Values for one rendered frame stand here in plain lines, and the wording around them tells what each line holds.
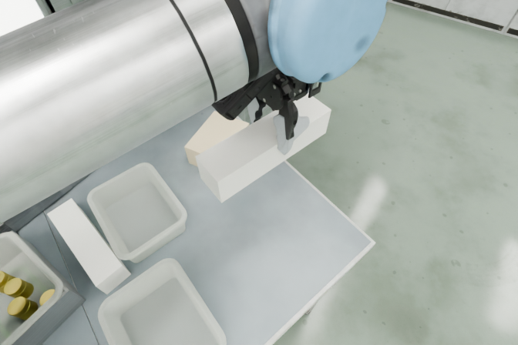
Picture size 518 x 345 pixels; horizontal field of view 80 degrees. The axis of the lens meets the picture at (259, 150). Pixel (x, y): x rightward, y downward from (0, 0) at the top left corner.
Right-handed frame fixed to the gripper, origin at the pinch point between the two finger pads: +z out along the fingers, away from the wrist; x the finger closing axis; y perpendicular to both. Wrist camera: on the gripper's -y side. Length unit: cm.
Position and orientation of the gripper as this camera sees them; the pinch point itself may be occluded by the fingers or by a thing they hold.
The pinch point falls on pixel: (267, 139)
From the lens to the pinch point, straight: 52.3
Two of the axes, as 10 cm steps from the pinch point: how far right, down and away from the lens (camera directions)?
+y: 7.8, -4.8, 4.0
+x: -6.3, -6.0, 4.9
